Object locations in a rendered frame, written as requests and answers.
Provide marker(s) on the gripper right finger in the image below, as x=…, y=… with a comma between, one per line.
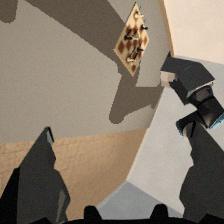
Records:
x=202, y=191

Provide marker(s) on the chessboard with pieces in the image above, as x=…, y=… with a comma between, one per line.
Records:
x=125, y=49

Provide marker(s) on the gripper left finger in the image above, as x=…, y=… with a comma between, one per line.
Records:
x=36, y=192

